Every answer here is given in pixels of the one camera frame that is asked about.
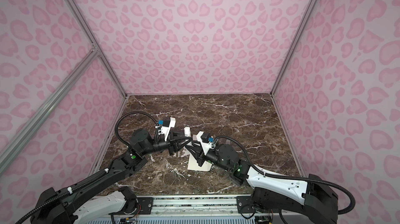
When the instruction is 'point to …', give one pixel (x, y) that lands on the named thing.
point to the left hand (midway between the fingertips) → (192, 137)
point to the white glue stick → (187, 133)
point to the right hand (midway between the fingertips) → (187, 145)
